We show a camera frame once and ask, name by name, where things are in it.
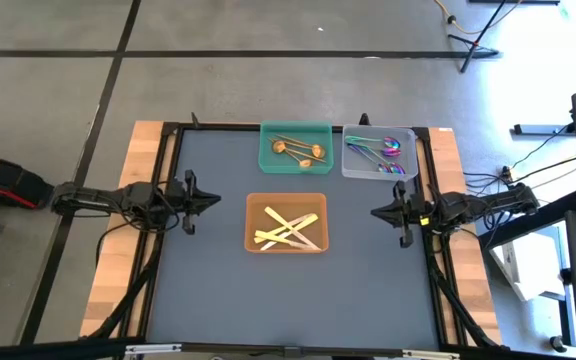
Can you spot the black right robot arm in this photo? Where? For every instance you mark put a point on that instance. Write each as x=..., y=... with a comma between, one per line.
x=488, y=205

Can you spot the black aluminium table frame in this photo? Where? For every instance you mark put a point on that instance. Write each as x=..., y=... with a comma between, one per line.
x=435, y=300

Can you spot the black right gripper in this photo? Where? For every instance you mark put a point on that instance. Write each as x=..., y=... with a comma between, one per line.
x=415, y=212

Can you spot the black tripod stand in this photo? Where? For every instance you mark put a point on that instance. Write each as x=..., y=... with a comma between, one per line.
x=475, y=45

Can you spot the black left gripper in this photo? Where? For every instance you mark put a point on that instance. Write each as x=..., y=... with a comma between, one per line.
x=178, y=197

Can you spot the white box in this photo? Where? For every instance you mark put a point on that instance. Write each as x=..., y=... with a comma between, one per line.
x=528, y=265

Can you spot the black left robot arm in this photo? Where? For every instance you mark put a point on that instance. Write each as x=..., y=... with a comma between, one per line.
x=103, y=200

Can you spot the green plastic bin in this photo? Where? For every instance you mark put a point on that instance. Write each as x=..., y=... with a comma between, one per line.
x=295, y=167

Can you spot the orange plastic bin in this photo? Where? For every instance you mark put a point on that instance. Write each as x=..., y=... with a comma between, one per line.
x=258, y=210

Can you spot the clear plastic bin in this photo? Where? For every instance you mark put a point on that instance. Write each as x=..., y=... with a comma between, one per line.
x=368, y=172

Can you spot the grey power strip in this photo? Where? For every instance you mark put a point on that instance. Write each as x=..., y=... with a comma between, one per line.
x=538, y=129

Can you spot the red black device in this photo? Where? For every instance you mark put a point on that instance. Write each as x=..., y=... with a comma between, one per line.
x=3, y=182

